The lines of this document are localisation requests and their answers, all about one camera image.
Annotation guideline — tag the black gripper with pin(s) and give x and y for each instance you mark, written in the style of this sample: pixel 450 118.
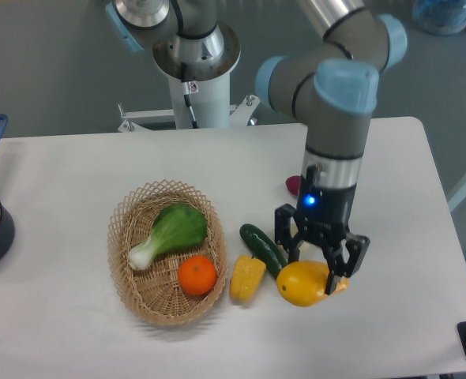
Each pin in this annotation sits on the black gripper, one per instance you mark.
pixel 321 218

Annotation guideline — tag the yellow mango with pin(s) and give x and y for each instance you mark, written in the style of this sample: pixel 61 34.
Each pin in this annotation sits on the yellow mango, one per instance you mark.
pixel 303 283

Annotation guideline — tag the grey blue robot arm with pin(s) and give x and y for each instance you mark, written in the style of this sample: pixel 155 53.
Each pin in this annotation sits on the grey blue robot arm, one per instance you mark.
pixel 332 91

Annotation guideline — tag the green cucumber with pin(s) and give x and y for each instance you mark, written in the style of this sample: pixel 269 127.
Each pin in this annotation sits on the green cucumber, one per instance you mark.
pixel 263 248

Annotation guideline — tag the purple sweet potato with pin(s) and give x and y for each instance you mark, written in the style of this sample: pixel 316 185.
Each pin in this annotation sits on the purple sweet potato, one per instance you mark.
pixel 293 184

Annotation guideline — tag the yellow bell pepper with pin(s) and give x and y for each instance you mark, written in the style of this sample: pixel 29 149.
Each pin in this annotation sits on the yellow bell pepper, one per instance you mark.
pixel 246 278

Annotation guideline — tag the orange fruit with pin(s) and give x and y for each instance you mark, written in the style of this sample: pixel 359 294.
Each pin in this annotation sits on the orange fruit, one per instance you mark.
pixel 197 275

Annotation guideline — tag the green bok choy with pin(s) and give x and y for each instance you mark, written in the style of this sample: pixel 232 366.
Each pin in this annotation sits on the green bok choy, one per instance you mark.
pixel 177 227

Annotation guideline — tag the woven wicker basket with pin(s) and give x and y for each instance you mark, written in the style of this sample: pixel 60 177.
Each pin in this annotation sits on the woven wicker basket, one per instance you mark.
pixel 154 294

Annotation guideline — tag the blue plastic bag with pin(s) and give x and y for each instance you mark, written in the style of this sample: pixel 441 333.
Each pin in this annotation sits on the blue plastic bag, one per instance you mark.
pixel 440 18

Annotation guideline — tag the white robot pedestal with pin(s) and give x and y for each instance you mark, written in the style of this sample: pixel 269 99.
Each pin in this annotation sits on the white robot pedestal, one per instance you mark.
pixel 198 73

